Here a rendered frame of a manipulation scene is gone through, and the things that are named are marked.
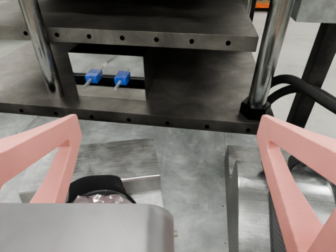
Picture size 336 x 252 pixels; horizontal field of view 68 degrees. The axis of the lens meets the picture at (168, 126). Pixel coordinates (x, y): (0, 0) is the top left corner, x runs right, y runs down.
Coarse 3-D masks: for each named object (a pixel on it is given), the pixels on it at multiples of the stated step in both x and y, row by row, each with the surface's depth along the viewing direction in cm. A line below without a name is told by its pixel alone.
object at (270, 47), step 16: (272, 0) 65; (288, 0) 63; (272, 16) 66; (288, 16) 66; (272, 32) 68; (272, 48) 71; (256, 64) 76; (272, 64) 74; (256, 80) 78; (256, 96) 80; (240, 112) 87; (256, 112) 82
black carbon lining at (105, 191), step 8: (88, 176) 47; (96, 176) 48; (104, 176) 48; (112, 176) 48; (72, 184) 46; (80, 184) 48; (88, 184) 49; (96, 184) 49; (104, 184) 49; (112, 184) 49; (120, 184) 48; (72, 192) 47; (80, 192) 49; (88, 192) 50; (96, 192) 50; (104, 192) 50; (112, 192) 50; (120, 192) 50; (72, 200) 48
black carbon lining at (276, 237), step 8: (288, 160) 45; (296, 160) 45; (296, 168) 46; (304, 168) 46; (272, 208) 42; (272, 216) 41; (272, 224) 41; (272, 232) 40; (280, 232) 40; (272, 240) 39; (280, 240) 40; (272, 248) 39; (280, 248) 39
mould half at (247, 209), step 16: (224, 160) 65; (240, 160) 48; (256, 160) 58; (240, 176) 45; (256, 176) 45; (304, 176) 45; (320, 176) 45; (240, 192) 43; (256, 192) 43; (304, 192) 42; (320, 192) 42; (240, 208) 42; (256, 208) 42; (320, 208) 41; (240, 224) 41; (256, 224) 40; (240, 240) 40; (256, 240) 39
